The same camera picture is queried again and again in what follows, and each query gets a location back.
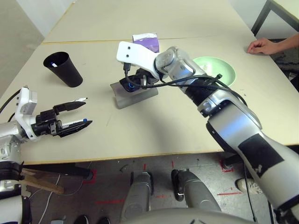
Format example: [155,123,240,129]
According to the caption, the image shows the black sunglasses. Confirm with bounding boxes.
[119,74,145,93]

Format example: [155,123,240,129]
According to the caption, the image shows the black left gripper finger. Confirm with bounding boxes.
[53,101,86,114]
[57,120,93,138]

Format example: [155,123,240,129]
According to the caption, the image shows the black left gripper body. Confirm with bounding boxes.
[35,111,63,137]

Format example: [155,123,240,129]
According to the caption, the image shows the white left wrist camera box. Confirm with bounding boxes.
[14,87,38,140]

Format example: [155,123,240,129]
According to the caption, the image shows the grey glasses case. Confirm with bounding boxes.
[110,80,159,110]

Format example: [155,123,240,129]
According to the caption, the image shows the grey robot right leg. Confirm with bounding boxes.
[171,169,221,212]

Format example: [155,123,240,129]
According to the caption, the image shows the grey robot leg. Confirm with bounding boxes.
[120,172,155,219]
[171,169,221,212]

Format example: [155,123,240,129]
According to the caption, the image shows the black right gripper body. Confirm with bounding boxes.
[136,69,159,89]

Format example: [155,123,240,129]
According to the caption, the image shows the purple tissue pack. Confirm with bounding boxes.
[132,32,160,54]

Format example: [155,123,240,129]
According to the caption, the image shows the white marker blue cap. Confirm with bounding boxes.
[63,118,89,128]

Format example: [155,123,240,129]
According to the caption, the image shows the green plate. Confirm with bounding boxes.
[192,56,236,88]

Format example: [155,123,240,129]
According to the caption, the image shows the person bare forearm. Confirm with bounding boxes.
[268,32,299,56]

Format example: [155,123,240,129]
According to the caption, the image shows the white sneaker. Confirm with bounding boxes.
[237,177,264,194]

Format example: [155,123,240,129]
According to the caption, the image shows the wooden block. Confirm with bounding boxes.
[22,169,65,194]

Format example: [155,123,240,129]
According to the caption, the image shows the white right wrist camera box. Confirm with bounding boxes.
[116,41,164,79]

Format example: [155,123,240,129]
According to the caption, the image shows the white floor cable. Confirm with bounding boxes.
[30,163,93,210]

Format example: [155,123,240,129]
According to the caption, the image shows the black plastic cup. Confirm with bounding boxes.
[43,51,84,88]

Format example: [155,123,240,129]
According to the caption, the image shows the grey robot left leg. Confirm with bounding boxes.
[120,172,155,219]

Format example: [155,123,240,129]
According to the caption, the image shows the black table leg beam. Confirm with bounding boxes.
[221,151,243,172]
[22,162,98,180]

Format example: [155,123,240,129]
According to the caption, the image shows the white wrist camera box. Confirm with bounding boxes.
[116,41,164,79]
[14,87,38,140]

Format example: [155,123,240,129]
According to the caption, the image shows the person bare hand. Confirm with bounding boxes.
[247,38,278,56]

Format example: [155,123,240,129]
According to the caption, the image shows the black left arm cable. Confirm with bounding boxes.
[0,90,21,123]

